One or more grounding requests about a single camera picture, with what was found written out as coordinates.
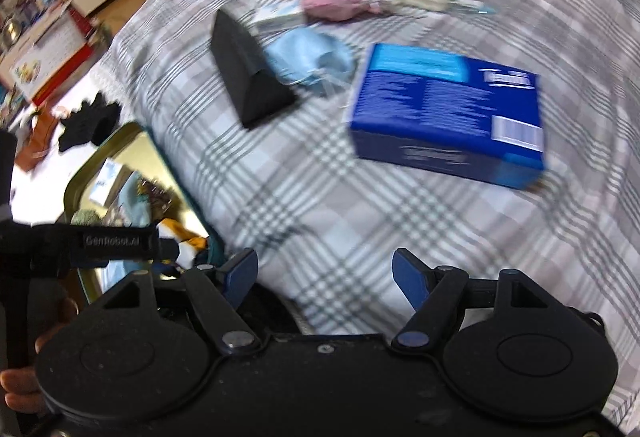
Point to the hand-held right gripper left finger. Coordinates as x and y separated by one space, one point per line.
240 277

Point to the orange white plush toy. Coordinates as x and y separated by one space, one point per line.
187 244

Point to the black wedge-shaped case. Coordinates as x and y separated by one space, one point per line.
245 77

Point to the orange leather pouch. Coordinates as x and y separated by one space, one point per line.
40 142

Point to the blue cardboard box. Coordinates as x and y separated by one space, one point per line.
430 102

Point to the desk calendar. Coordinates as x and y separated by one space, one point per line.
50 52

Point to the brown printed pouch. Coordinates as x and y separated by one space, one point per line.
155 199

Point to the gold metal tray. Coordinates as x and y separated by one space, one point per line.
150 152

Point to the black knit glove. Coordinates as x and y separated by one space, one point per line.
75 137
100 114

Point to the blue white tissue packet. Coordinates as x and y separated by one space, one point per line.
280 14

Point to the green scrubber ball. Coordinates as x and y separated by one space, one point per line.
87 217

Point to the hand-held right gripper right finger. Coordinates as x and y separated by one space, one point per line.
407 279

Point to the grey plaid blanket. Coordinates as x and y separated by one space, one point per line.
350 217

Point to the person's left hand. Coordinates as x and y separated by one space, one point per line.
57 322

